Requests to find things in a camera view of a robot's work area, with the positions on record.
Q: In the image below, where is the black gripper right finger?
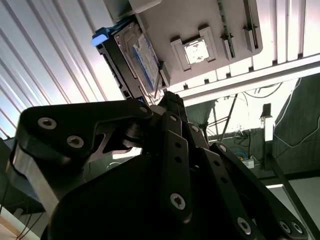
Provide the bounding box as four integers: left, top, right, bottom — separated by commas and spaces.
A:
176, 94, 309, 240

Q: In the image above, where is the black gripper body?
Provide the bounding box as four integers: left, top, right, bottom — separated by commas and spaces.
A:
46, 153, 235, 240

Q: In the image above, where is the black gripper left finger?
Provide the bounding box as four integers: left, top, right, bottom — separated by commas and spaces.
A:
6, 91, 194, 224

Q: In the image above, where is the hard disk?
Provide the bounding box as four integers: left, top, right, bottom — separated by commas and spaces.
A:
91, 21, 167, 105

